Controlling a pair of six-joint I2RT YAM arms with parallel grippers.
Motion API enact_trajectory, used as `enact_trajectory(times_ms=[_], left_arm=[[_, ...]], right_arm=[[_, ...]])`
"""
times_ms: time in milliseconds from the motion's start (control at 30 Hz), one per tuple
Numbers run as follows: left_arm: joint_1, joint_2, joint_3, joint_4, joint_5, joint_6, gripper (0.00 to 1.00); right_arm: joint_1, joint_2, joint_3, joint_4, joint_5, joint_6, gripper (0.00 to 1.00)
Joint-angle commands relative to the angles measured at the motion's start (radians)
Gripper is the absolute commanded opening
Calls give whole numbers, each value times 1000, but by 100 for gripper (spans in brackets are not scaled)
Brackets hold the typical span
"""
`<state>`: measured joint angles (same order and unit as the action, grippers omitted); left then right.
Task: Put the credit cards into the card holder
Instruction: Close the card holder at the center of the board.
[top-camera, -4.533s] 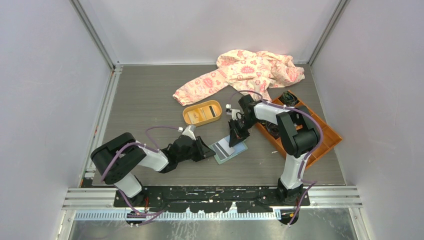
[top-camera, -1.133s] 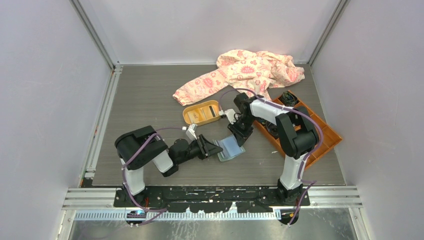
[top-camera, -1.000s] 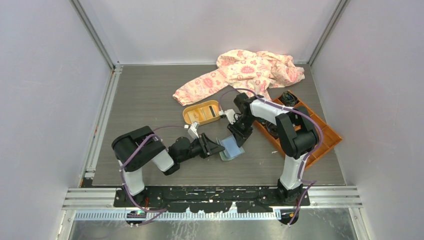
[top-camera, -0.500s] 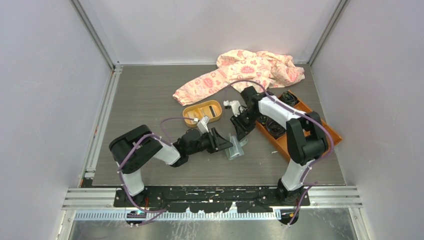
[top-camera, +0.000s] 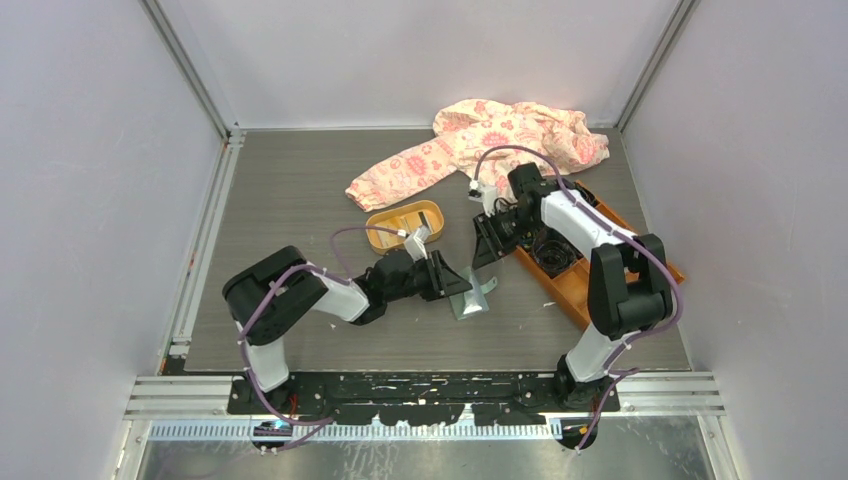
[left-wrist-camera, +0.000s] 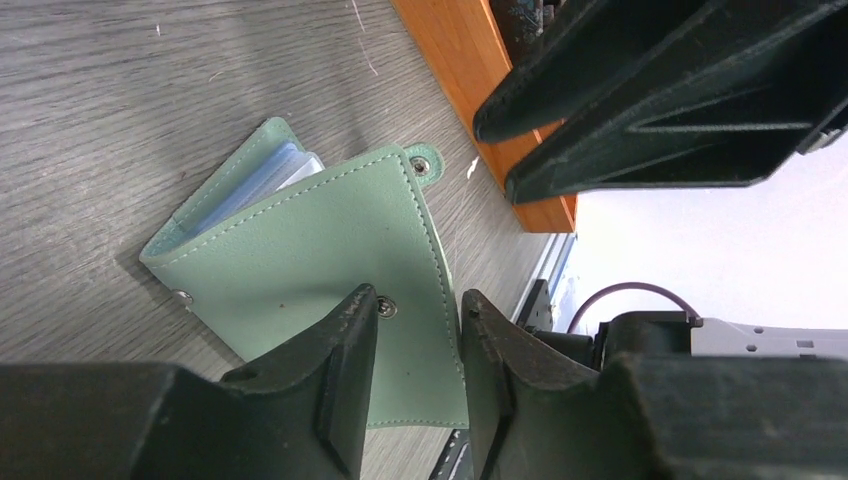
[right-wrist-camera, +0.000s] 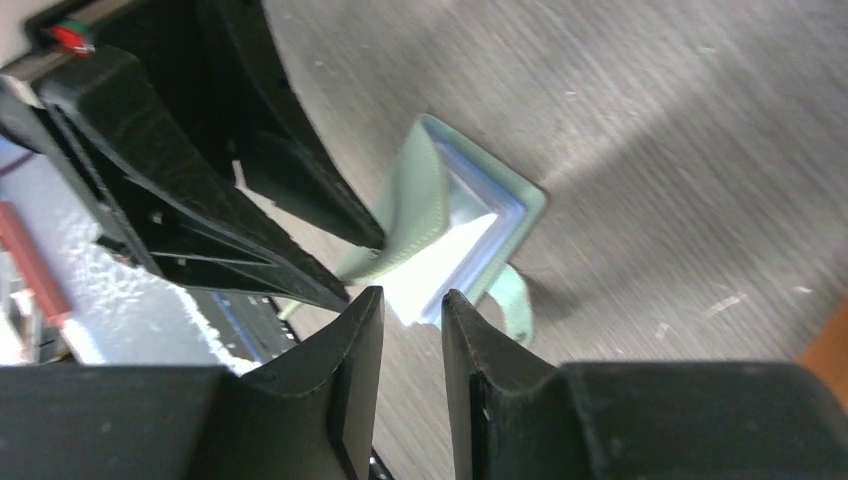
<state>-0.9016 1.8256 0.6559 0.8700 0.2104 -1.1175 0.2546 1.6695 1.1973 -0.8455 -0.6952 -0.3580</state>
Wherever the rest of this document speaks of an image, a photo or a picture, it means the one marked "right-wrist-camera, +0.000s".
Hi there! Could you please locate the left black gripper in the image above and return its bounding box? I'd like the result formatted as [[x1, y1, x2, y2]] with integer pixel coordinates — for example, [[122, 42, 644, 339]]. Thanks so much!
[[1, 1, 385, 312]]

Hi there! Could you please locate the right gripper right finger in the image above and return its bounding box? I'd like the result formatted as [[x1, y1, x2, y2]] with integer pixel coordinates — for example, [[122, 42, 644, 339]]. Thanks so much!
[[442, 290, 847, 479]]

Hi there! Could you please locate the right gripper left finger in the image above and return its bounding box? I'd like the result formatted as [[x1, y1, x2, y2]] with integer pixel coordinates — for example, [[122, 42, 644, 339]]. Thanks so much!
[[1, 287, 384, 479]]

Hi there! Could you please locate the green card holder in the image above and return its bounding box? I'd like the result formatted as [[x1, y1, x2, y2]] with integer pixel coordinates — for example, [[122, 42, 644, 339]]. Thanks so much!
[[278, 113, 549, 347]]

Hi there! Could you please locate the orange compartment organizer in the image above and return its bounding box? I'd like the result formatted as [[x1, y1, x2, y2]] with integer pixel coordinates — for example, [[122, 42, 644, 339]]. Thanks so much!
[[799, 316, 847, 410]]

